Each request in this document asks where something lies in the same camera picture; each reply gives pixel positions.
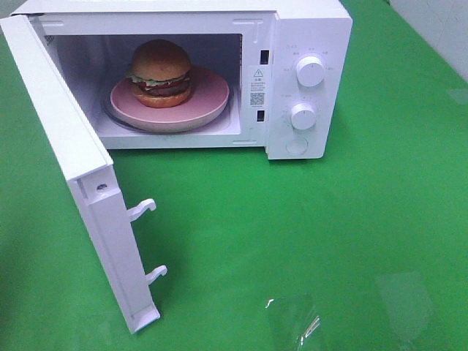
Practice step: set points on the white microwave door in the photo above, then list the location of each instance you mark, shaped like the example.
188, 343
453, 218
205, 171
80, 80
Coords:
88, 170

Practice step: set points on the upper white microwave knob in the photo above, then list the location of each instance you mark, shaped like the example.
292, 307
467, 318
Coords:
310, 70

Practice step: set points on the pink plate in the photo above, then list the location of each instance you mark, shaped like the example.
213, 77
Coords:
208, 98

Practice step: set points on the lower white microwave knob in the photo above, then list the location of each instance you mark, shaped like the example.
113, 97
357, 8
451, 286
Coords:
303, 116

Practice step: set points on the white warning label sticker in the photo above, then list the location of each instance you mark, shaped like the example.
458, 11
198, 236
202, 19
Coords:
259, 83

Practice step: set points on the burger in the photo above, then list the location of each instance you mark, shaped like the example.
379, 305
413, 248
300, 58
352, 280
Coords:
159, 74

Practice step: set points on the round white door button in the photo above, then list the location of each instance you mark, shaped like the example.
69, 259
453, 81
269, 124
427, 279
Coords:
297, 146

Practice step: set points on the white microwave oven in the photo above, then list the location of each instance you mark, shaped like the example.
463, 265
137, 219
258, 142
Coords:
92, 42

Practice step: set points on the glass microwave turntable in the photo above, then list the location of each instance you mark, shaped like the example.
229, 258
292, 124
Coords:
225, 124

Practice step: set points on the white microwave knob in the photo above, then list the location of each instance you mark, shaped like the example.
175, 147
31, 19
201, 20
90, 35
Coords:
310, 70
303, 116

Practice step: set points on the green table mat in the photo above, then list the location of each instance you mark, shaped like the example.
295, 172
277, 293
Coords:
372, 237

